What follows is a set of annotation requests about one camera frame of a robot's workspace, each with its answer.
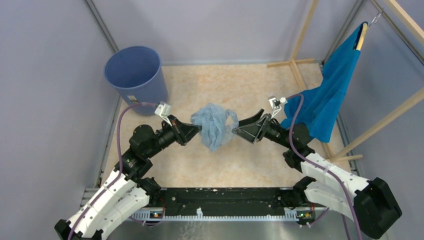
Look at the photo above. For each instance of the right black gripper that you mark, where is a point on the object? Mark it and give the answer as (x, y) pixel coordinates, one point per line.
(252, 132)

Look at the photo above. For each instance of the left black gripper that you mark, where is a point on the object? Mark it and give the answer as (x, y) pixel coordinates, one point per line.
(180, 129)

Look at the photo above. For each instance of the translucent blue trash bag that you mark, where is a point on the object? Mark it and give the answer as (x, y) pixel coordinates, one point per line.
(217, 124)

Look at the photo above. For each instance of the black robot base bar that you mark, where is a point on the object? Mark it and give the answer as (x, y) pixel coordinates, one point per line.
(230, 201)

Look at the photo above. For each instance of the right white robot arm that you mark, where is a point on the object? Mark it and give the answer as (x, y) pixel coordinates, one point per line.
(370, 204)

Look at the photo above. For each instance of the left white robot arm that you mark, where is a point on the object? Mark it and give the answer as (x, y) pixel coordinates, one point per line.
(127, 189)

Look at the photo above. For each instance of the blue plastic trash bin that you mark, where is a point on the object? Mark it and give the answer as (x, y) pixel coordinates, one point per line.
(136, 74)

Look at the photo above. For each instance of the blue cloth on hanger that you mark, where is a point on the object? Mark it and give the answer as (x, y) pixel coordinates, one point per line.
(321, 105)

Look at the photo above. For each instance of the wooden clothes hanger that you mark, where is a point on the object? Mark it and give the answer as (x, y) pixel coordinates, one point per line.
(361, 36)

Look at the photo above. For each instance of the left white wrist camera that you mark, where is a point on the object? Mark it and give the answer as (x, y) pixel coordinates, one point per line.
(163, 111)

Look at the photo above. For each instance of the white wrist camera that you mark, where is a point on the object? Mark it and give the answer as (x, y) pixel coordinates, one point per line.
(276, 104)
(163, 111)

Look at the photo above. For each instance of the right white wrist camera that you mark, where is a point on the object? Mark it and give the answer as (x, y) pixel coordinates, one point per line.
(276, 104)

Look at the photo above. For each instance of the grey slotted cable duct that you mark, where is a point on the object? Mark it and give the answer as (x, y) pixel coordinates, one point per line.
(147, 216)

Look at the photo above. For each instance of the wooden frame rack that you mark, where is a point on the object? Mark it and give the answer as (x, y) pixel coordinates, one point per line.
(412, 27)

